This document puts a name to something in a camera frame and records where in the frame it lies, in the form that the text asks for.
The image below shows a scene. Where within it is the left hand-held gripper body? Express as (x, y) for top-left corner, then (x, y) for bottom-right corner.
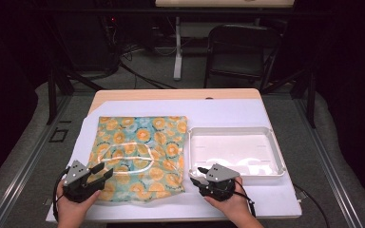
(62, 160), (104, 203)

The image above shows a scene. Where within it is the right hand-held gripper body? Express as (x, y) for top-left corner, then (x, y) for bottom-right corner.
(199, 162), (241, 202)

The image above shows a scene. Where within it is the white plastic tray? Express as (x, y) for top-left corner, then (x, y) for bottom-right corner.
(187, 126), (288, 181)

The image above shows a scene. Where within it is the orange print cloth bag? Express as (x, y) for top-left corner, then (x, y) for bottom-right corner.
(86, 115), (189, 204)

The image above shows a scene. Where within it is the person's right hand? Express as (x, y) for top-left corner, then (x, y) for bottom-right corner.
(202, 177), (252, 220)

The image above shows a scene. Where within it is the person's left hand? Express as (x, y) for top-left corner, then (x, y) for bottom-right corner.
(55, 180), (103, 223)

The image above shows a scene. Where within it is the white table mat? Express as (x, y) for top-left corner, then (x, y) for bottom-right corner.
(46, 98), (303, 223)

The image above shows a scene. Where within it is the black metal stand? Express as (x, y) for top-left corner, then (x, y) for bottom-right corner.
(45, 61), (106, 126)
(260, 66), (318, 129)

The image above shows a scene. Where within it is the dark equipment with red light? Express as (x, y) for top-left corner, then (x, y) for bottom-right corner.
(52, 12), (122, 76)

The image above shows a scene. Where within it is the white desk leg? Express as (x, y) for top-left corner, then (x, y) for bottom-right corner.
(173, 15), (183, 82)

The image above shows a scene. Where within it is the black folding chair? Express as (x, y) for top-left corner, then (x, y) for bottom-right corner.
(203, 24), (283, 90)

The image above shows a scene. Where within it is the black horizontal bar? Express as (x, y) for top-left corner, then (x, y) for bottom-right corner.
(28, 7), (335, 17)

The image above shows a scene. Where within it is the left hand-held gripper cable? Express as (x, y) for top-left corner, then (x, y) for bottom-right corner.
(51, 168), (70, 222)

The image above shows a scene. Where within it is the hand-held gripper cable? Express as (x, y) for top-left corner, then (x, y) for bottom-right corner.
(233, 178), (258, 219)
(51, 168), (70, 222)

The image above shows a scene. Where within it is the right hand-held gripper cable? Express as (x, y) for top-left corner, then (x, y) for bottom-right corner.
(233, 178), (258, 219)

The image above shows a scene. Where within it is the aluminium floor rail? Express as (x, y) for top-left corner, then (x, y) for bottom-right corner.
(292, 97), (365, 228)
(0, 94), (74, 228)

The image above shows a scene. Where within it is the black cable beside table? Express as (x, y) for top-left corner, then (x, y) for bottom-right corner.
(293, 183), (331, 228)

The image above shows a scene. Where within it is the black floor cable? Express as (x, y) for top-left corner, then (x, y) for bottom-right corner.
(119, 61), (177, 90)

